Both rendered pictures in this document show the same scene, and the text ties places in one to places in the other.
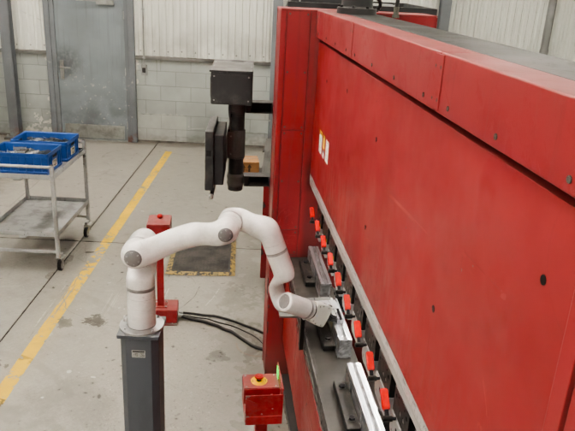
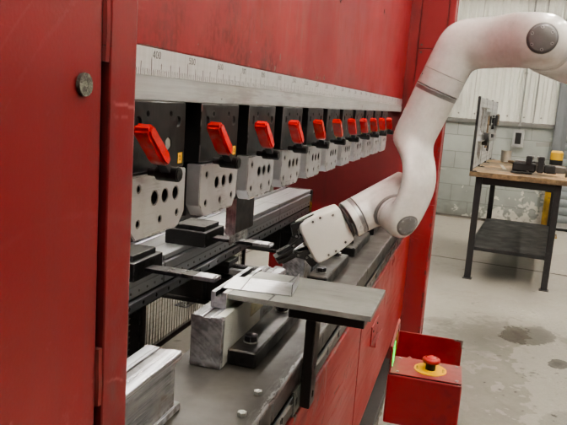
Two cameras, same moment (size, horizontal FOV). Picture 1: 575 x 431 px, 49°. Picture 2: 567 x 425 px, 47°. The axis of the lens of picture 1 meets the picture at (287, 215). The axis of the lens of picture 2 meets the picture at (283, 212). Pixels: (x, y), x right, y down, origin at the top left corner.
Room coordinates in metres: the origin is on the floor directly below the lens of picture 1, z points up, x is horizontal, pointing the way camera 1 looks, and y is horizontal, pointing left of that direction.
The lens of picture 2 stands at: (3.78, 0.29, 1.35)
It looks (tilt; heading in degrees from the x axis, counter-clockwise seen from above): 10 degrees down; 203
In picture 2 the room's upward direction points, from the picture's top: 4 degrees clockwise
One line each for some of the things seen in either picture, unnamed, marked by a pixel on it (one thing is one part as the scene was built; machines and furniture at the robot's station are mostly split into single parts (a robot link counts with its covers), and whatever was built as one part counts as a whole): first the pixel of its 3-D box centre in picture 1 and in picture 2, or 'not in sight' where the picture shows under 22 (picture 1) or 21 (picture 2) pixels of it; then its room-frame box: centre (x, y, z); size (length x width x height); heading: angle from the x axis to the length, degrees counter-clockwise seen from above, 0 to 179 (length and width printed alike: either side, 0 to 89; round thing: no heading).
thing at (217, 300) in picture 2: (336, 310); (237, 286); (2.68, -0.26, 0.99); 0.20 x 0.03 x 0.03; 7
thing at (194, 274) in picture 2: not in sight; (158, 265); (2.72, -0.42, 1.01); 0.26 x 0.12 x 0.05; 97
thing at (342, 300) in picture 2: (305, 307); (309, 293); (2.67, -0.11, 1.00); 0.26 x 0.18 x 0.01; 97
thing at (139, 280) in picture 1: (141, 258); not in sight; (2.45, 0.60, 1.30); 0.19 x 0.12 x 0.24; 179
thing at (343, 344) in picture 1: (337, 327); (243, 310); (2.64, -0.26, 0.92); 0.39 x 0.06 x 0.10; 7
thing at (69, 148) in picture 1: (45, 145); not in sight; (5.59, 2.22, 0.92); 0.50 x 0.36 x 0.18; 91
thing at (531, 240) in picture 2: not in sight; (521, 184); (-2.52, -0.02, 0.75); 1.80 x 0.75 x 1.50; 1
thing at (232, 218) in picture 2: not in sight; (240, 216); (2.69, -0.26, 1.13); 0.10 x 0.02 x 0.10; 7
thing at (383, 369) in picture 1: (394, 382); (346, 134); (1.72, -0.37, 1.26); 0.15 x 0.09 x 0.17; 7
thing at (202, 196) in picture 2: (332, 238); (195, 155); (2.91, -0.23, 1.26); 0.15 x 0.09 x 0.17; 7
